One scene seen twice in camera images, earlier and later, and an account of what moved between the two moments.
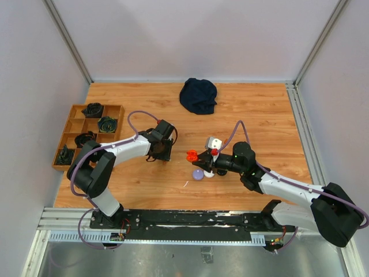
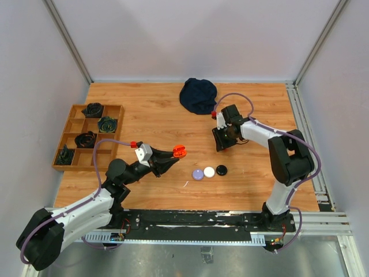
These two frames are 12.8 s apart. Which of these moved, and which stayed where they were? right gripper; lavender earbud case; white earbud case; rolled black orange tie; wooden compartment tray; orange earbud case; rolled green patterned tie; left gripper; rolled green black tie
Moved: right gripper; left gripper; orange earbud case
Stayed: rolled black orange tie; lavender earbud case; white earbud case; wooden compartment tray; rolled green patterned tie; rolled green black tie
